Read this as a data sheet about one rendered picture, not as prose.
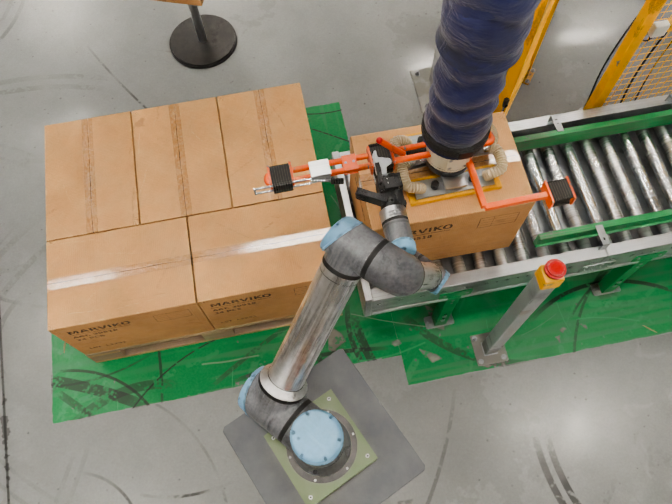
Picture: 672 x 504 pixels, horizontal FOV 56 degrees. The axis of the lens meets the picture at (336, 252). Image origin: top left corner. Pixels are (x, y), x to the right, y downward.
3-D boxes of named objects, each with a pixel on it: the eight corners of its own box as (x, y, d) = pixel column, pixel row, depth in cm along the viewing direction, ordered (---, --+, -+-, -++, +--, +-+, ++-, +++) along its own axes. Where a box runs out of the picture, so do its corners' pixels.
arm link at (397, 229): (389, 264, 207) (390, 253, 198) (380, 230, 212) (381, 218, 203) (416, 258, 207) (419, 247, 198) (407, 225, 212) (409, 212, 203)
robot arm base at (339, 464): (362, 455, 201) (362, 453, 192) (311, 488, 198) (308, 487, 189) (331, 404, 208) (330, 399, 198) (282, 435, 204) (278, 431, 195)
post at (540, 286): (493, 340, 301) (558, 261, 209) (497, 353, 298) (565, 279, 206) (480, 342, 300) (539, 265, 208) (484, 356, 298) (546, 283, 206)
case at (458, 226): (483, 165, 276) (504, 110, 239) (509, 246, 260) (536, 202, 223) (349, 187, 272) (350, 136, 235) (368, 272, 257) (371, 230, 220)
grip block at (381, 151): (388, 148, 221) (389, 139, 216) (395, 172, 218) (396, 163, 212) (365, 153, 221) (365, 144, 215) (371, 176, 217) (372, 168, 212)
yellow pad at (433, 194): (493, 165, 229) (496, 158, 225) (501, 189, 226) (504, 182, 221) (403, 183, 227) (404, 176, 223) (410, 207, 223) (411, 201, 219)
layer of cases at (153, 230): (304, 130, 332) (299, 82, 296) (341, 305, 294) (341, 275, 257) (78, 170, 325) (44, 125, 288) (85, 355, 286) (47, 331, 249)
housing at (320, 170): (328, 164, 219) (327, 157, 215) (331, 180, 217) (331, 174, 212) (308, 167, 219) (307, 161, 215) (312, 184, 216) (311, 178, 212)
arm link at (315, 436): (324, 479, 189) (320, 475, 173) (280, 443, 194) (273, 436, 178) (354, 437, 194) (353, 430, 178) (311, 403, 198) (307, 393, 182)
